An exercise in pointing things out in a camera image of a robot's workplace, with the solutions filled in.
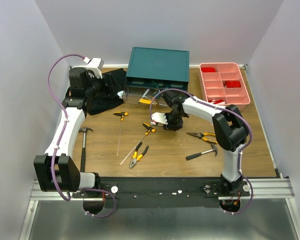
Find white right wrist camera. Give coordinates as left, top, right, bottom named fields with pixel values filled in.
left=150, top=112, right=168, bottom=127

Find teal drawer cabinet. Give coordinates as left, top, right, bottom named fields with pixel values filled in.
left=124, top=47, right=190, bottom=91

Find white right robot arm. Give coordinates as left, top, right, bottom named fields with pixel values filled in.
left=161, top=88, right=251, bottom=196

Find yellow black T-handle long driver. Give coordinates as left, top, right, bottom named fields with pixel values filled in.
left=113, top=111, right=129, bottom=156

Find yellow black combination pliers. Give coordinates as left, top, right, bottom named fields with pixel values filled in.
left=129, top=142, right=149, bottom=169

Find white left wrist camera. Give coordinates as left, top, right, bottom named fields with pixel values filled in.
left=83, top=57, right=104, bottom=79

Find yellow long nose pliers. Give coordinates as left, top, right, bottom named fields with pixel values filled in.
left=186, top=132, right=218, bottom=144

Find silver T-handle wrench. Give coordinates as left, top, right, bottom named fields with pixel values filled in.
left=142, top=88, right=150, bottom=100

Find red white item lower compartment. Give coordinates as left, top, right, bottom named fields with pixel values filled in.
left=208, top=99, right=226, bottom=105

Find red block top compartment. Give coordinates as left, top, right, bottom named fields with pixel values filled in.
left=200, top=66, right=216, bottom=73

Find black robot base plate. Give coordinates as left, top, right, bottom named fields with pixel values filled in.
left=73, top=177, right=250, bottom=209

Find green screwdriver long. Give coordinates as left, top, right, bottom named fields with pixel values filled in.
left=151, top=81, right=161, bottom=91

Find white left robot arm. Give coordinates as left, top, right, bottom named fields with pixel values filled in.
left=33, top=66, right=126, bottom=198

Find clear drawer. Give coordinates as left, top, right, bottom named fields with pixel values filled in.
left=122, top=86, right=188, bottom=108

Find pink compartment tray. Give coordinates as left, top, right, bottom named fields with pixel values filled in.
left=199, top=62, right=251, bottom=110

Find yellow black long rod driver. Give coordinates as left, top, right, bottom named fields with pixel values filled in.
left=119, top=121, right=156, bottom=166

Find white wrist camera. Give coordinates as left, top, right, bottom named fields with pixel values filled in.
left=83, top=57, right=104, bottom=79
left=150, top=112, right=168, bottom=127

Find yellow screwdriver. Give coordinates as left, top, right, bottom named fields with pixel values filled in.
left=138, top=98, right=152, bottom=105

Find red block middle compartment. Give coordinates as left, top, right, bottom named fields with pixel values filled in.
left=224, top=80, right=242, bottom=88

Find red block compartment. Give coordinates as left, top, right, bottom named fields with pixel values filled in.
left=224, top=80, right=242, bottom=88
left=200, top=66, right=216, bottom=73

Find black handled claw hammer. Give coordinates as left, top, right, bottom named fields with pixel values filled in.
left=185, top=143, right=218, bottom=161

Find black cloth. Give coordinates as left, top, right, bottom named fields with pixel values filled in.
left=88, top=68, right=127, bottom=115

